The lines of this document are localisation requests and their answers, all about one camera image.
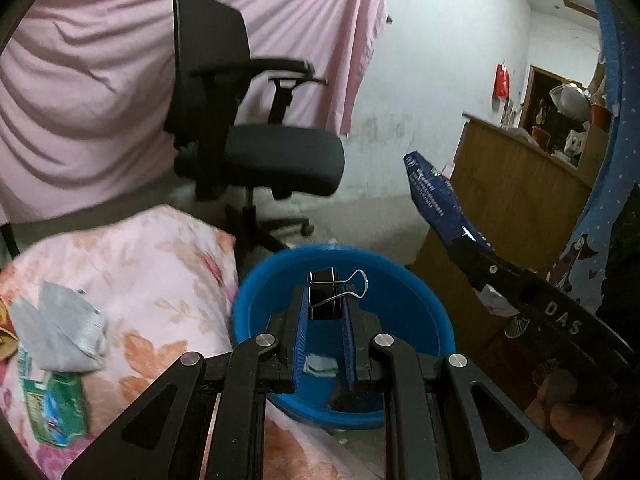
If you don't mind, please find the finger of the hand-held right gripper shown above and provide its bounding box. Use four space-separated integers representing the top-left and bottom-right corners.
447 232 538 306

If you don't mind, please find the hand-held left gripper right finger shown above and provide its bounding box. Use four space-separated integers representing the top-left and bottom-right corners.
339 299 531 480

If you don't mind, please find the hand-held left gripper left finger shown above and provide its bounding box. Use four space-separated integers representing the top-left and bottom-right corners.
60 286 311 480

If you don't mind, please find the black binder clip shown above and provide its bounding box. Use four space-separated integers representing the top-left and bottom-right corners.
307 269 370 322

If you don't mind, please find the blue plastic basin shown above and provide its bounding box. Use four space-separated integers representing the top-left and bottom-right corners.
231 245 457 430

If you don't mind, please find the dark blue snack packet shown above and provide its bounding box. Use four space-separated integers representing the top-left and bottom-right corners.
403 151 496 256

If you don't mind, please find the person's right hand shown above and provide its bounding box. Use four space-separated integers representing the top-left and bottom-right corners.
532 360 621 466

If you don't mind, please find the small white green wrapper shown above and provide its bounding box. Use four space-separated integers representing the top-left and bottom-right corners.
302 354 337 377

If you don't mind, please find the wooden cabinet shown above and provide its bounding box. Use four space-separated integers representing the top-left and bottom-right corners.
407 112 608 401

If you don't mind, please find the pink floral blanket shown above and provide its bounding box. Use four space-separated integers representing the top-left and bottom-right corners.
0 205 386 480

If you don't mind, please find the blue dotted curtain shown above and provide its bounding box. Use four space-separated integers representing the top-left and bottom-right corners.
547 0 640 321

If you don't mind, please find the black office chair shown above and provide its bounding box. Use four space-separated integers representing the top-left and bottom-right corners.
164 0 346 256

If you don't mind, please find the metal pot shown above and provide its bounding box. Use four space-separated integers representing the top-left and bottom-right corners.
550 82 591 121

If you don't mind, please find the red bucket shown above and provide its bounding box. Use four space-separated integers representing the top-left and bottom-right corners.
590 104 612 133

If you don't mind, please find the grey sock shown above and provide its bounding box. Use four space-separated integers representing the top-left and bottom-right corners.
10 281 110 373

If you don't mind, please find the green snack packet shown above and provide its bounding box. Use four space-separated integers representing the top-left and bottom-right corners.
19 347 90 448

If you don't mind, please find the pink hanging sheet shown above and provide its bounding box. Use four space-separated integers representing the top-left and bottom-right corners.
0 0 388 226

